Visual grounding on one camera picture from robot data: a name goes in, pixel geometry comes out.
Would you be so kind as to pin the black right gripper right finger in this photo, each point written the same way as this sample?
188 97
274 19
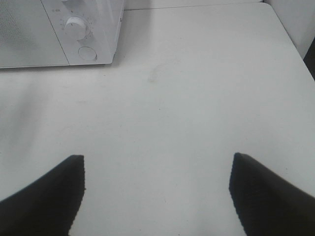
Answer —
267 204

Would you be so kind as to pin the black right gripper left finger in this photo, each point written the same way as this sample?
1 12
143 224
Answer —
49 205

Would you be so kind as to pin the round white door button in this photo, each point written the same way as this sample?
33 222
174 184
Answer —
87 53

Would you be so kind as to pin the white microwave door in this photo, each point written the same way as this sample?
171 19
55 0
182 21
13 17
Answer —
27 38

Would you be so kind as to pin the white microwave oven body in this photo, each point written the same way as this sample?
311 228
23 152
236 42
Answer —
103 18

